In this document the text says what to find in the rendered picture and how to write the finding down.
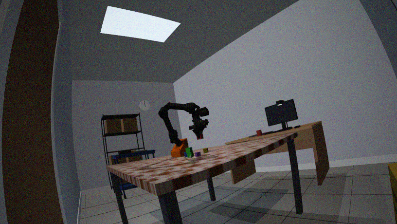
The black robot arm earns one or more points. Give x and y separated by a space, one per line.
188 107

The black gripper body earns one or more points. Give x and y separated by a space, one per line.
195 126

